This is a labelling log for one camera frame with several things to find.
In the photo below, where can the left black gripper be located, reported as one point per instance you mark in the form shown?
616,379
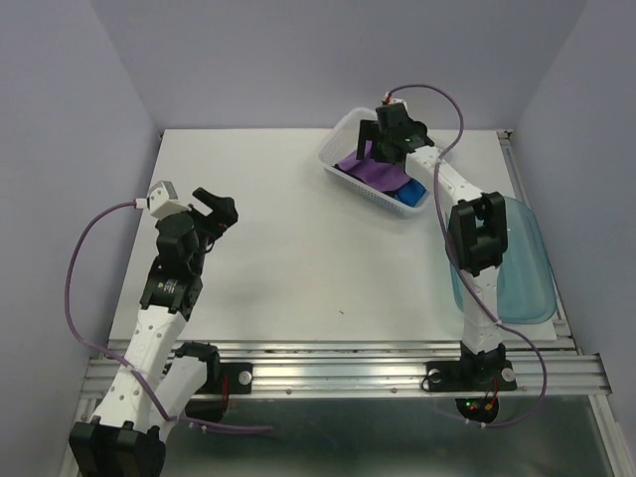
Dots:
224,215

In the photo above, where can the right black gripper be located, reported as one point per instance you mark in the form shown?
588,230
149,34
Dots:
368,130

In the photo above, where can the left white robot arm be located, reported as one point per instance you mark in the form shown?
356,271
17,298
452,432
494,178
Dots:
126,434

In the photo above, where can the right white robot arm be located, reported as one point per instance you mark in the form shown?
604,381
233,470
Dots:
474,229

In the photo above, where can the white plastic basket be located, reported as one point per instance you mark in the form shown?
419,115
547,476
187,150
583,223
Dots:
338,159

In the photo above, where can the blue towel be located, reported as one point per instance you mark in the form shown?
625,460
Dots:
410,193

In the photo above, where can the blue translucent plastic tray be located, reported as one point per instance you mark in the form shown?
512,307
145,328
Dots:
526,294

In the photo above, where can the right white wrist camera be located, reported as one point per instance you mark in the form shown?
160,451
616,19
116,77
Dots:
391,99

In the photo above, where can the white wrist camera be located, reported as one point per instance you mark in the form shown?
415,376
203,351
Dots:
163,201
391,99

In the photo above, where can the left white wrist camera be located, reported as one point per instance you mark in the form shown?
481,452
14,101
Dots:
163,201

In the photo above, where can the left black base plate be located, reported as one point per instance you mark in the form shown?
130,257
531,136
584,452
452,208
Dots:
228,379

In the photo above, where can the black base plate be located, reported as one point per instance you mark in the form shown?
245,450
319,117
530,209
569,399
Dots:
228,379
455,377

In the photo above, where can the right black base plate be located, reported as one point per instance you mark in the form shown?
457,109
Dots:
455,377

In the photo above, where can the aluminium rail frame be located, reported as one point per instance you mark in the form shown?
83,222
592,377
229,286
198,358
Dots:
294,354

